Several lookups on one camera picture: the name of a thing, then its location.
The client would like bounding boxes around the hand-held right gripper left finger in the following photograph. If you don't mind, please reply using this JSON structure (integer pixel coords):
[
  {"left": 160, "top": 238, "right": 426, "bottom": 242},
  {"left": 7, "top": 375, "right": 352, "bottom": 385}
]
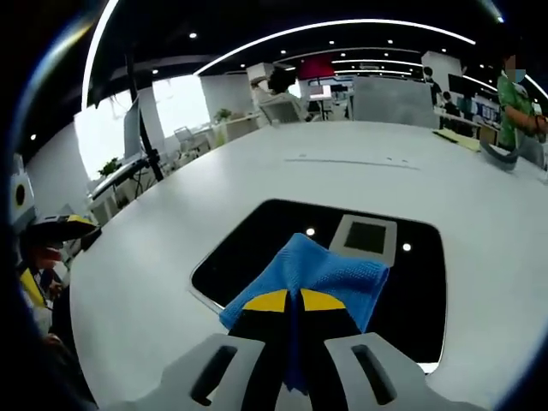
[{"left": 106, "top": 289, "right": 296, "bottom": 411}]

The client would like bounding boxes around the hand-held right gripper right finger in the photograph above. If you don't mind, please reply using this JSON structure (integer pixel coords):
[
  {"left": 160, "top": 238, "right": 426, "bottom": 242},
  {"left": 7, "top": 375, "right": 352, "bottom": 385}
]
[{"left": 299, "top": 289, "right": 485, "bottom": 411}]

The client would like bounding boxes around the blue cleaning cloth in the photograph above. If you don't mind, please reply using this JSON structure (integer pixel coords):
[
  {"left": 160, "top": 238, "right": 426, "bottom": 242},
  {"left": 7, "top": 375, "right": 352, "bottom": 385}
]
[{"left": 218, "top": 233, "right": 391, "bottom": 395}]

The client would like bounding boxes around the yellow notepad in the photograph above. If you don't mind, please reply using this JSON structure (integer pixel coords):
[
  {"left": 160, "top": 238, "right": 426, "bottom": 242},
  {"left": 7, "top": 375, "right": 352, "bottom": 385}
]
[{"left": 432, "top": 128, "right": 483, "bottom": 154}]

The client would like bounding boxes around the dark curved headband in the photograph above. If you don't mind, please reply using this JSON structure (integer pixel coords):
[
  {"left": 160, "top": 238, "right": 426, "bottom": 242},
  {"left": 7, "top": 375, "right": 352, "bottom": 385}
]
[{"left": 478, "top": 140, "right": 531, "bottom": 173}]

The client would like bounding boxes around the grey desk partition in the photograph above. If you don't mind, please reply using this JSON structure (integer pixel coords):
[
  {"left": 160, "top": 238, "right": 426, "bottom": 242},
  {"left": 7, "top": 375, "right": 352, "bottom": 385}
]
[{"left": 352, "top": 75, "right": 441, "bottom": 129}]

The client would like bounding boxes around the red wall screen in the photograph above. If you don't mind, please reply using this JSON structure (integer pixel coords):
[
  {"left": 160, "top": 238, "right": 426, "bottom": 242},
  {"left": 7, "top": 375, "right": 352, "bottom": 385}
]
[{"left": 297, "top": 57, "right": 336, "bottom": 81}]

